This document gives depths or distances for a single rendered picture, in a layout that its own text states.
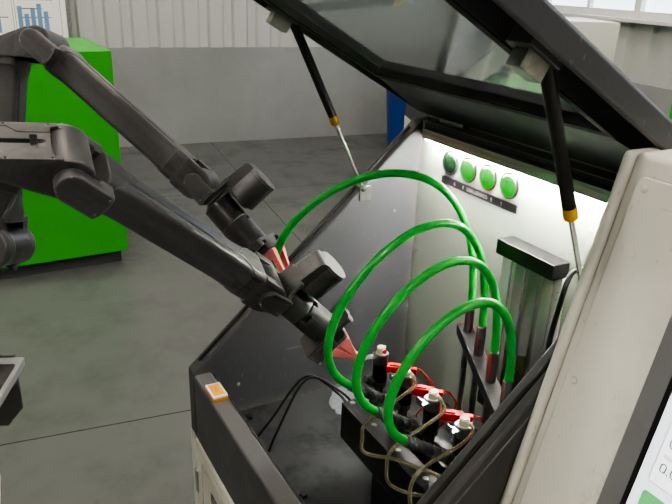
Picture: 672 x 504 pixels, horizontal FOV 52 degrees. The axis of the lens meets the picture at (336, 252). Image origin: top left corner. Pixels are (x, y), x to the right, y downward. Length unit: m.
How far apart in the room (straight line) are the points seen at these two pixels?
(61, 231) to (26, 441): 1.71
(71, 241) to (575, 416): 3.80
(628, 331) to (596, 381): 0.08
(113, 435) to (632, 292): 2.39
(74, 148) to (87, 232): 3.59
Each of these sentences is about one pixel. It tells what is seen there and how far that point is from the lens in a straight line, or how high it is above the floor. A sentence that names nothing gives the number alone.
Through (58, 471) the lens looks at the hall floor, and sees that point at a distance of 2.86.
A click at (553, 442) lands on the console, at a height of 1.18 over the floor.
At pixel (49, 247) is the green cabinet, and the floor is 0.17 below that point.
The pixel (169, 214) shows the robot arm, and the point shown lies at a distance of 0.93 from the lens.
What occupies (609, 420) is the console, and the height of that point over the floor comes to 1.25.
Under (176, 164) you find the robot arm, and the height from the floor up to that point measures 1.41.
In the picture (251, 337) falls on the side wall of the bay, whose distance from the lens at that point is 1.50.
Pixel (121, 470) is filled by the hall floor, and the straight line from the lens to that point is 2.80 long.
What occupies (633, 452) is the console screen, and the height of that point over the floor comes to 1.23.
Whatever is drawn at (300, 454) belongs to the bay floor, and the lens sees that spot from 1.45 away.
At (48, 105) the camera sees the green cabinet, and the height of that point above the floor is 1.01.
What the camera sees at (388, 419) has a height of 1.16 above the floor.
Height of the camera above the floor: 1.73
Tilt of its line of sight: 22 degrees down
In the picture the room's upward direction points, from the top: 2 degrees clockwise
